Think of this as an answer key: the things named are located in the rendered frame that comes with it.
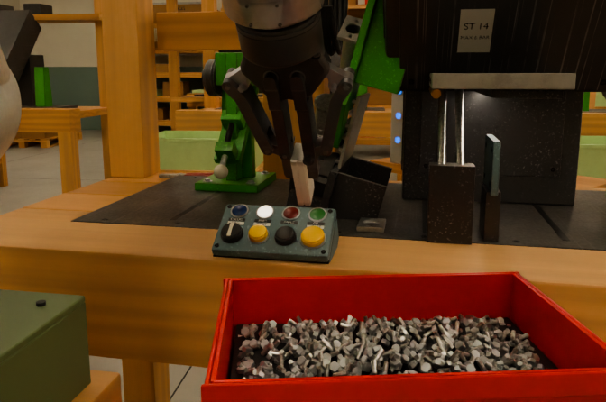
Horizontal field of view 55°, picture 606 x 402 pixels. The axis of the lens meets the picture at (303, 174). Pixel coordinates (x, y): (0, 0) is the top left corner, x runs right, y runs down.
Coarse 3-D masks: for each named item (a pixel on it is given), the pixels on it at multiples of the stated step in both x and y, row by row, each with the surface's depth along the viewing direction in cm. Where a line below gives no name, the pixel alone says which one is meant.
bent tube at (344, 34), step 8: (352, 16) 97; (344, 24) 96; (352, 24) 96; (360, 24) 96; (344, 32) 95; (352, 32) 98; (344, 40) 94; (352, 40) 94; (344, 48) 98; (352, 48) 97; (344, 56) 99; (352, 56) 99; (344, 64) 101
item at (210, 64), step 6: (210, 60) 115; (210, 66) 114; (204, 72) 114; (210, 72) 114; (204, 78) 114; (210, 78) 114; (204, 84) 115; (210, 84) 114; (210, 90) 115; (216, 90) 116
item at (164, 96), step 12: (156, 24) 1029; (156, 48) 1041; (156, 72) 1049; (168, 72) 1046; (180, 72) 1043; (192, 72) 1041; (168, 84) 1058; (180, 84) 1053; (168, 96) 1054; (168, 108) 1093; (168, 120) 1068
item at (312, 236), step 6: (306, 228) 72; (312, 228) 71; (318, 228) 71; (306, 234) 71; (312, 234) 71; (318, 234) 71; (324, 234) 71; (306, 240) 70; (312, 240) 70; (318, 240) 70; (312, 246) 70
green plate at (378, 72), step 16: (368, 0) 85; (368, 16) 86; (368, 32) 87; (368, 48) 88; (384, 48) 87; (352, 64) 87; (368, 64) 88; (384, 64) 88; (368, 80) 89; (384, 80) 88; (400, 80) 88; (352, 96) 93
